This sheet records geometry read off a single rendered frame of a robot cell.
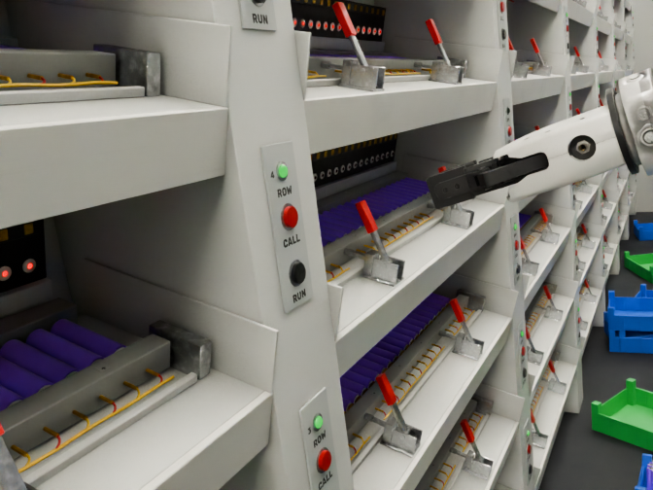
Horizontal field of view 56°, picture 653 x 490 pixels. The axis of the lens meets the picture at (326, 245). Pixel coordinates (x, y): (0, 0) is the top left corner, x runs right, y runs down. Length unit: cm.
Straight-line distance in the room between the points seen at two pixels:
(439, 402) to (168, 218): 49
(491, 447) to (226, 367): 72
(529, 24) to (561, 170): 124
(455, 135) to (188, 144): 74
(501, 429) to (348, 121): 75
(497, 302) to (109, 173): 87
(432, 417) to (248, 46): 53
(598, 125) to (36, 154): 41
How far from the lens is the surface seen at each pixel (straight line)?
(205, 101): 42
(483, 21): 106
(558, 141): 54
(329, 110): 53
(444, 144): 108
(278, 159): 45
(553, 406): 168
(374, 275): 66
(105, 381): 43
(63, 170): 32
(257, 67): 44
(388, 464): 72
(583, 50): 244
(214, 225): 43
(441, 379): 88
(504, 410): 120
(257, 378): 45
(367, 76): 63
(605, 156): 54
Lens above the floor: 94
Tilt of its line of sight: 12 degrees down
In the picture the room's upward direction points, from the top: 7 degrees counter-clockwise
